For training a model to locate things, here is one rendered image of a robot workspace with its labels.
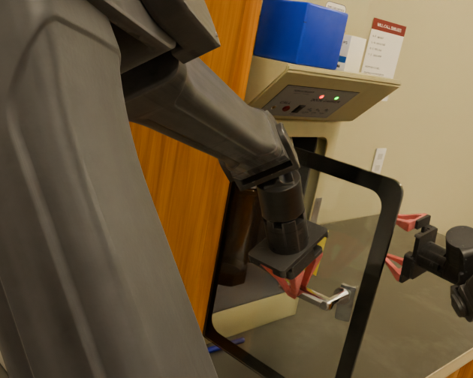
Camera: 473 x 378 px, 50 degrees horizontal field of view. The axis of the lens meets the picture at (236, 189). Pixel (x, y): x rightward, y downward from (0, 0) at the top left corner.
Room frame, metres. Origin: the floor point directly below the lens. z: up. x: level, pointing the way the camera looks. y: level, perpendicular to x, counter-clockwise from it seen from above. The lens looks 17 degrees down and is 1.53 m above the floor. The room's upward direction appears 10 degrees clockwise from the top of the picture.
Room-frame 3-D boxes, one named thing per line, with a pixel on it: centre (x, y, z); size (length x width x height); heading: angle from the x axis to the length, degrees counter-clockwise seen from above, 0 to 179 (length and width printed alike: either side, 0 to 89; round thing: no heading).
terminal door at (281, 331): (0.74, -0.10, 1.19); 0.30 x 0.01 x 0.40; 52
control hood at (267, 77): (0.91, -0.12, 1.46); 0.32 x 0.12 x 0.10; 134
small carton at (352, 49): (0.94, -0.14, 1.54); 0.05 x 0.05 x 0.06; 48
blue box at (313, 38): (0.85, -0.06, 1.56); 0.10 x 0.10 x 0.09; 44
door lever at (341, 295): (0.68, -0.14, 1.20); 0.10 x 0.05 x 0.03; 52
